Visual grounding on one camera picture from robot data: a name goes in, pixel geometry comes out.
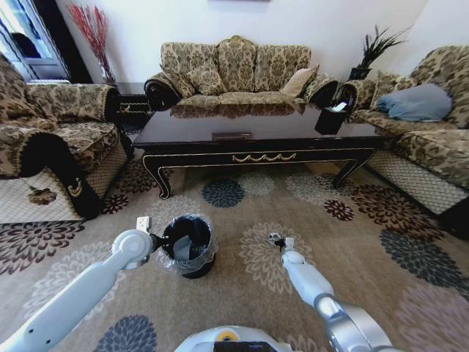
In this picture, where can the dark picture frame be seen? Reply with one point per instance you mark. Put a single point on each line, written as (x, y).
(238, 1)

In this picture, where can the floral patterned two-seat sofa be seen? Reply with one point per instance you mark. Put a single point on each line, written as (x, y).
(238, 62)

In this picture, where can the black tissue box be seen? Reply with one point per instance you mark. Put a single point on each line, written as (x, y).
(329, 119)

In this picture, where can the glass window with frame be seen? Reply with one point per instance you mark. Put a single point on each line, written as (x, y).
(25, 40)

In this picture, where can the red decorative branches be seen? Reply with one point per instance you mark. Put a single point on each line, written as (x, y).
(93, 33)

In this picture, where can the floral patterned throw pillow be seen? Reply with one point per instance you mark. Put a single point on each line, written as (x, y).
(205, 81)

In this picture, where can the white robot front shell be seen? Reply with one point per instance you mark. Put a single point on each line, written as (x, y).
(227, 339)

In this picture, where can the beige textured throw pillow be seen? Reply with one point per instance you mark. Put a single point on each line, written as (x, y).
(298, 82)

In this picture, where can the dark side table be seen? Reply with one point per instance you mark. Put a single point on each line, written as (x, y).
(130, 100)

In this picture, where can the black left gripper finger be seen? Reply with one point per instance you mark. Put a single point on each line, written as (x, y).
(167, 240)

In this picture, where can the green plant in black pot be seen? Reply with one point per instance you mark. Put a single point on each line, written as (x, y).
(370, 51)

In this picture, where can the dark glossy coffee table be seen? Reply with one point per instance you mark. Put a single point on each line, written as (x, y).
(238, 128)

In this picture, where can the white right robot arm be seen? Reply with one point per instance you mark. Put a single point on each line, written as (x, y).
(311, 278)

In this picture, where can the floral armchair with black armrest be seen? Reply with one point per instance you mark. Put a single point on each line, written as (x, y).
(55, 139)

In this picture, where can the black round trash bin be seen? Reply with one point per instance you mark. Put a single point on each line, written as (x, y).
(192, 253)

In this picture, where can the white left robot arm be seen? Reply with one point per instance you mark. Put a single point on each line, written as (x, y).
(91, 278)

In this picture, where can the blue grey cushion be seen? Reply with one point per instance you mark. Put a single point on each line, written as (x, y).
(417, 102)

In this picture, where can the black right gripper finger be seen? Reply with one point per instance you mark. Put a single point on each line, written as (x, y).
(272, 235)
(274, 242)

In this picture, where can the floral patterned beige rug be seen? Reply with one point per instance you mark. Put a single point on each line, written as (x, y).
(249, 220)

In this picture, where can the clear plastic bin liner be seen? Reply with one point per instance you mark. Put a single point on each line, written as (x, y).
(166, 262)

